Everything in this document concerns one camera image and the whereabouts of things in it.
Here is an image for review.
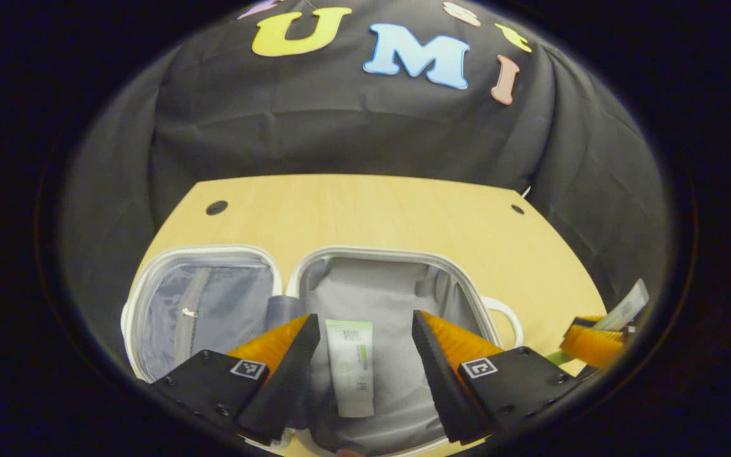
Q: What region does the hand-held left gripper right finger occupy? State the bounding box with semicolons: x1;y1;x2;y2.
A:
411;309;586;446

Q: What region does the white green-label cosmetic tube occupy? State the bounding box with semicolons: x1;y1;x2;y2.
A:
325;319;376;419

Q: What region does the grey green cosmetic tube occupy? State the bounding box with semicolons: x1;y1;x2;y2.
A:
546;278;651;368

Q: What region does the black backdrop cloth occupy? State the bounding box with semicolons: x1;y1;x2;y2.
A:
61;0;671;381

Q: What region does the white suitcase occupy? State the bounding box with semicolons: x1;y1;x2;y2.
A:
121;244;524;457

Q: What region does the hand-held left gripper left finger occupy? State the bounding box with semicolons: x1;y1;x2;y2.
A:
148;313;322;447

